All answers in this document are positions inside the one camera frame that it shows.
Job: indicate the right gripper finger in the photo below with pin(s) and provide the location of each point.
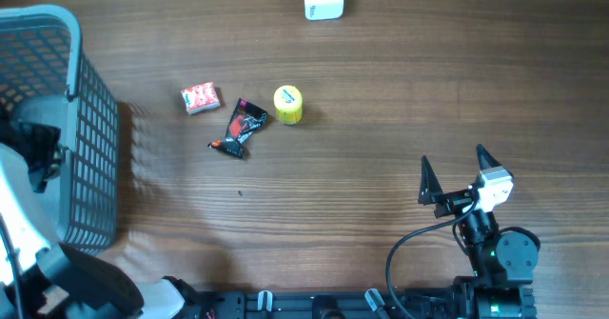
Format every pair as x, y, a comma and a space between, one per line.
430, 189
485, 159

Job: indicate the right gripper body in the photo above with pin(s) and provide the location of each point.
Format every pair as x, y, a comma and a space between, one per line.
452, 203

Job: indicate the yellow cylindrical bottle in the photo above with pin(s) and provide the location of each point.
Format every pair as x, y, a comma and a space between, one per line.
288, 102

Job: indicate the black hex wrench package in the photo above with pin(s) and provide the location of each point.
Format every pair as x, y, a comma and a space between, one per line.
245, 120

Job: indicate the red white snack packet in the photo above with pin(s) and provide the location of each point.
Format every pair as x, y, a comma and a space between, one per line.
200, 97

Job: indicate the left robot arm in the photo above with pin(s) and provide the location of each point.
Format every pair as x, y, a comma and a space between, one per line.
34, 259

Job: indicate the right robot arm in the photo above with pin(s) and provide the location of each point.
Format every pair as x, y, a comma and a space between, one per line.
502, 260

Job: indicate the grey plastic mesh basket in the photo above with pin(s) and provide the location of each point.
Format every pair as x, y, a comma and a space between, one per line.
46, 78

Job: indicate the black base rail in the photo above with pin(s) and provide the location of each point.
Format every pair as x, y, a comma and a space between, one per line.
328, 305

